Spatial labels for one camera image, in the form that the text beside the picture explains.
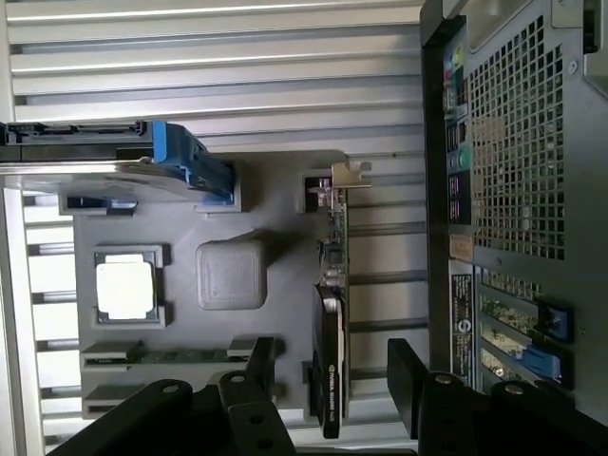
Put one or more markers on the green RAM stick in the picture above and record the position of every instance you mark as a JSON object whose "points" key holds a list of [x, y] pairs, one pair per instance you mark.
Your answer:
{"points": [[187, 355]]}

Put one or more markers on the grey parts rack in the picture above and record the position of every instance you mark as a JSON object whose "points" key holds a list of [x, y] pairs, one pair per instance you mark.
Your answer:
{"points": [[190, 266]]}

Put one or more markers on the blue expansion slot latch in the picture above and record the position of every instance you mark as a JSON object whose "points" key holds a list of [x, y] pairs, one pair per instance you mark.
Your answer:
{"points": [[546, 366], [555, 317]]}

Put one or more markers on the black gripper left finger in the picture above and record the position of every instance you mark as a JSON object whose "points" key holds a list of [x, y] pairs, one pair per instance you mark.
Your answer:
{"points": [[247, 394]]}

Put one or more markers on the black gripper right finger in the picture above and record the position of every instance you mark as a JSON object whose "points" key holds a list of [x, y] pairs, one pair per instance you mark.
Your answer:
{"points": [[427, 408]]}

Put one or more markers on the hard disk with blue caddy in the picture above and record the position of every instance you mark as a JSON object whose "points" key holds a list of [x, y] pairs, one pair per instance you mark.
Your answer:
{"points": [[114, 157]]}

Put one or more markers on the black PC case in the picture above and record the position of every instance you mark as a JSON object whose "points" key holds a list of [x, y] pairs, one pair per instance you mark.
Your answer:
{"points": [[513, 190]]}

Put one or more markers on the black graphics card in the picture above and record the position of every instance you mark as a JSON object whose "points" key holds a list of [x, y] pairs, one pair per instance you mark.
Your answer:
{"points": [[334, 285]]}

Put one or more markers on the silver CPU chip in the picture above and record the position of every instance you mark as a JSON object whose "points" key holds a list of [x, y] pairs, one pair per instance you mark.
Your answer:
{"points": [[126, 290]]}

